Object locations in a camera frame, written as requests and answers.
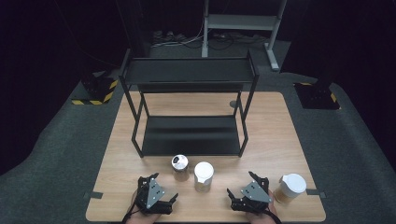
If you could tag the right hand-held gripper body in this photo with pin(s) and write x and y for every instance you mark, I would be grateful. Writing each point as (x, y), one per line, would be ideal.
(256, 192)

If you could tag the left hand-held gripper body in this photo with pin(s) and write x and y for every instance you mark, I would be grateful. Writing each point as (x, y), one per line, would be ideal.
(154, 192)

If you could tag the glass jar with silver lid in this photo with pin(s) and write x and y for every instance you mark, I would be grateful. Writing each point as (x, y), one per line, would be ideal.
(180, 162)

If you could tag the white-lidded jar with spout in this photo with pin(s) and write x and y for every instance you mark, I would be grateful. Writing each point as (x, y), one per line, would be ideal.
(294, 184)

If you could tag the white-lidded jar with yellow tab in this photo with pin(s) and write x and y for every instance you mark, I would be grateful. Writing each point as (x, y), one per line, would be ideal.
(204, 171)

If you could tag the black two-tier metal rack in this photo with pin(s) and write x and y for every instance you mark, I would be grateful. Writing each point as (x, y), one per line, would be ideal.
(190, 133)

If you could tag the person's right hand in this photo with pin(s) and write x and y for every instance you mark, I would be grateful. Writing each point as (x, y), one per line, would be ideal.
(263, 218)

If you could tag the person's left hand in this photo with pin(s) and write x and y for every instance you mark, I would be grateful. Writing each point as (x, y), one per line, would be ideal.
(141, 219)

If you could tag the grey tape strip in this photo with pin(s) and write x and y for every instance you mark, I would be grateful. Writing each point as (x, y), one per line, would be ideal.
(316, 193)
(93, 195)

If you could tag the grey round table grommet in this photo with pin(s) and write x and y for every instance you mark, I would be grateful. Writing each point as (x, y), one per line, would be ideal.
(233, 104)

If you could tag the black base with hazard tape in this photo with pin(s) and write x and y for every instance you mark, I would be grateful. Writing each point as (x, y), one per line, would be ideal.
(98, 90)
(317, 96)

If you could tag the black power strip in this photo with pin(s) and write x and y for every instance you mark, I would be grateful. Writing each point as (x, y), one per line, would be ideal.
(168, 36)

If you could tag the grey metal stand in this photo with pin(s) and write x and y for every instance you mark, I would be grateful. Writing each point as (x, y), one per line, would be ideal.
(241, 21)

